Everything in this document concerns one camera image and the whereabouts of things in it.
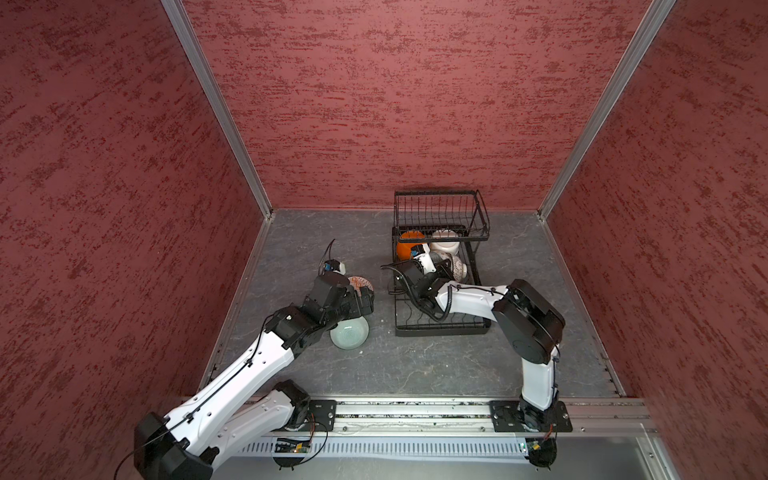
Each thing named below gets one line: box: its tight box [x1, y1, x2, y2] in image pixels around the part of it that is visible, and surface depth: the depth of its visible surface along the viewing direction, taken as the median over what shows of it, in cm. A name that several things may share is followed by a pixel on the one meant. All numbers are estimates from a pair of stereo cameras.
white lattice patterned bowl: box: [452, 256, 468, 283], surface depth 94 cm
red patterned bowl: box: [348, 276, 374, 297], surface depth 95 cm
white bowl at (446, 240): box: [430, 229, 460, 255], surface depth 103 cm
